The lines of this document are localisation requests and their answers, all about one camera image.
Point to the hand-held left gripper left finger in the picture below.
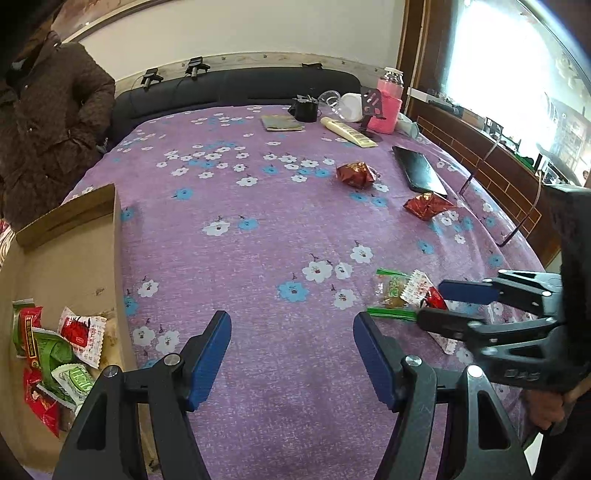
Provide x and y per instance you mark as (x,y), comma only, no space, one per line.
(210,360)

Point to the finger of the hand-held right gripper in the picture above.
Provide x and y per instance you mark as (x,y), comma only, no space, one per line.
(443,323)
(461,291)

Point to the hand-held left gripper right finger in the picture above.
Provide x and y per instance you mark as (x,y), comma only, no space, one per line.
(374,360)

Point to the white snack packet red print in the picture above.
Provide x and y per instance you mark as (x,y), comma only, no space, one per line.
(81,332)
(418,288)

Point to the white snack packet green label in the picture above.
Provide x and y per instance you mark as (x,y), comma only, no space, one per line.
(74,381)

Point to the brown cardboard box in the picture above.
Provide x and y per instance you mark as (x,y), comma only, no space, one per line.
(69,258)

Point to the plain red snack packet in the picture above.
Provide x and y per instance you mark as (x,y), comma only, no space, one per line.
(44,410)

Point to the red snack packet gold label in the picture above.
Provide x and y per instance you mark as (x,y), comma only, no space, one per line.
(31,337)

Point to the person's right hand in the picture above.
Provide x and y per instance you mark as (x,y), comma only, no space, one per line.
(547,406)

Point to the clear snack packet green edges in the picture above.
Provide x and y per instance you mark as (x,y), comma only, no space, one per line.
(392,293)

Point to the dark red pyramid snack packet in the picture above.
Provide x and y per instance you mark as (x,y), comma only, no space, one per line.
(427,205)
(355,175)

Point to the purple floral tablecloth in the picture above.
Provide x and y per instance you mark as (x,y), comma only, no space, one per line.
(277,249)

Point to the black smartphone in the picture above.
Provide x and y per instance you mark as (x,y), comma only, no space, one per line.
(418,168)

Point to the mint green cup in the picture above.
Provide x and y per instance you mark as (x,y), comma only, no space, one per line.
(408,124)

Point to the pink bottle with knit sleeve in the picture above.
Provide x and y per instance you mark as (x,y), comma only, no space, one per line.
(388,110)

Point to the cream squeeze tube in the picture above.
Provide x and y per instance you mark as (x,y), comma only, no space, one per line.
(346,131)

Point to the black phone stand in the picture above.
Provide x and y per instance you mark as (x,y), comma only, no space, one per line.
(371,99)

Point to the white plastic jar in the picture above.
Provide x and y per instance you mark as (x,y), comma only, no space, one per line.
(352,107)

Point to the bright window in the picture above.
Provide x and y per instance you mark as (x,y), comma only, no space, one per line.
(498,55)

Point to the clear glass cup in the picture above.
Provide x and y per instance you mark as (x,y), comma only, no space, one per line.
(328,98)

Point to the black mug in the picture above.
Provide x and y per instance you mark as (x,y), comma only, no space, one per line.
(305,110)

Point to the olive booklet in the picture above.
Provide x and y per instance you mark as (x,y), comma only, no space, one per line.
(281,123)

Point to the black clip-on device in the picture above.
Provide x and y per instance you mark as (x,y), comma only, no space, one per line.
(312,66)
(151,77)
(197,66)

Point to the black sofa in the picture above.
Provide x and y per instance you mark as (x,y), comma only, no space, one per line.
(231,87)

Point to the brown wooden window frame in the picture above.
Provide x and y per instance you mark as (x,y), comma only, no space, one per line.
(415,46)

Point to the framed wall picture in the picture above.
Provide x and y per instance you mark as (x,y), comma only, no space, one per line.
(106,11)

